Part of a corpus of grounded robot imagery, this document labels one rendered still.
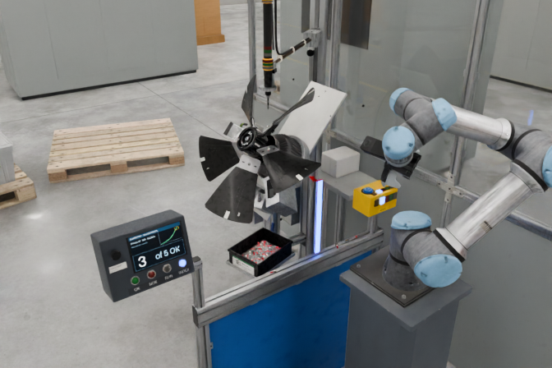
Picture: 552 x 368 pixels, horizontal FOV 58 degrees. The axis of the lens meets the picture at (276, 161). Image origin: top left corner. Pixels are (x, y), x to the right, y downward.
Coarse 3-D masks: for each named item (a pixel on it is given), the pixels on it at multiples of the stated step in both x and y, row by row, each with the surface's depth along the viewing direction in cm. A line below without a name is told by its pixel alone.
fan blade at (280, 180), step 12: (264, 156) 208; (276, 156) 208; (288, 156) 208; (276, 168) 201; (288, 168) 200; (300, 168) 200; (312, 168) 198; (276, 180) 197; (288, 180) 196; (276, 192) 194
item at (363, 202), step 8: (368, 184) 210; (376, 184) 210; (360, 192) 204; (376, 192) 203; (384, 192) 204; (392, 192) 206; (360, 200) 204; (368, 200) 200; (392, 200) 208; (360, 208) 206; (368, 208) 201; (376, 208) 203; (384, 208) 207; (368, 216) 203
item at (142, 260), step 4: (144, 252) 146; (148, 252) 147; (132, 256) 144; (136, 256) 145; (140, 256) 146; (144, 256) 146; (148, 256) 147; (136, 260) 145; (140, 260) 146; (144, 260) 146; (148, 260) 147; (136, 264) 145; (140, 264) 146; (144, 264) 146; (148, 264) 147; (136, 268) 145; (140, 268) 146; (144, 268) 147
